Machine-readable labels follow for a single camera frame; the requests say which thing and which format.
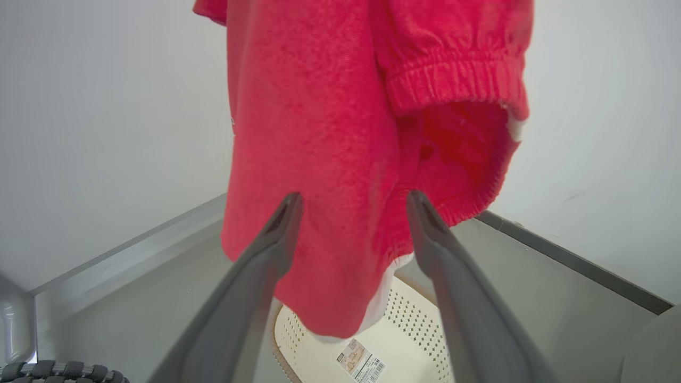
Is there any black baseboard strip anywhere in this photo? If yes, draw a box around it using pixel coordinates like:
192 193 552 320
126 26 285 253
475 210 674 315

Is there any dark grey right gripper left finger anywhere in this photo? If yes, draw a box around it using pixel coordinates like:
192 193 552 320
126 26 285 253
148 191 304 383

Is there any white perforated laundry basket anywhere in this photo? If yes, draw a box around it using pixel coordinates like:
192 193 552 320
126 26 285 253
269 274 455 383

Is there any black segmented cable sleeve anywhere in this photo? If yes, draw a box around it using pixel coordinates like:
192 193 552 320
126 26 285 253
0 360 130 383

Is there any red shirt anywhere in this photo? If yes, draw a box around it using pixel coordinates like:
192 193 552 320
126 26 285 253
193 0 534 344

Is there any grey wall skirting strip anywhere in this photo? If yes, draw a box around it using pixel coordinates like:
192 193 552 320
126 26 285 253
29 193 228 341

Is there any paper barcode label sticker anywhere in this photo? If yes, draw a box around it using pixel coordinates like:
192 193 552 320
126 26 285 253
335 338 387 383

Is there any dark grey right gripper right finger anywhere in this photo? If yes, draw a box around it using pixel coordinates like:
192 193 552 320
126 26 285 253
406 189 558 383

